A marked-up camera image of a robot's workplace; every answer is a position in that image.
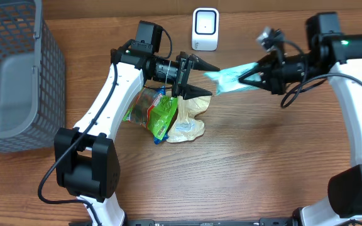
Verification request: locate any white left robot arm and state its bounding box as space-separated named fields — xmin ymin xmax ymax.
xmin=52 ymin=21 xmax=219 ymax=226

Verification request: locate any blue cookie packet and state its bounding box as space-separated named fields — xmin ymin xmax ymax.
xmin=154 ymin=86 xmax=168 ymax=145

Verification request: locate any green clear snack packet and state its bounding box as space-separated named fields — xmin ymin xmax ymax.
xmin=123 ymin=88 xmax=178 ymax=139

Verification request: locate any white barcode scanner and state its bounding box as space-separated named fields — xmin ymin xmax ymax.
xmin=192 ymin=8 xmax=219 ymax=51

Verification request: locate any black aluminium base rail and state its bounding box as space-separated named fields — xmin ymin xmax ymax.
xmin=123 ymin=217 xmax=302 ymax=226

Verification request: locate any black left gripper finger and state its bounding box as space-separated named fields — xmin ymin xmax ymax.
xmin=189 ymin=54 xmax=220 ymax=72
xmin=180 ymin=84 xmax=212 ymax=100

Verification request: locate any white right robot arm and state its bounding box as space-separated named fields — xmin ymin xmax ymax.
xmin=238 ymin=12 xmax=362 ymax=225

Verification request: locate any mint green snack packet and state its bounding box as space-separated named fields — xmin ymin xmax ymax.
xmin=204 ymin=63 xmax=258 ymax=95

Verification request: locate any grey plastic mesh basket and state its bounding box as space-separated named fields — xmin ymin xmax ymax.
xmin=0 ymin=0 xmax=66 ymax=153

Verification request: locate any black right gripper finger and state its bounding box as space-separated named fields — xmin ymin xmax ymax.
xmin=238 ymin=77 xmax=270 ymax=91
xmin=239 ymin=62 xmax=262 ymax=82

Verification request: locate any beige crumpled plastic bag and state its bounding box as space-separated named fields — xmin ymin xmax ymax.
xmin=167 ymin=95 xmax=211 ymax=143

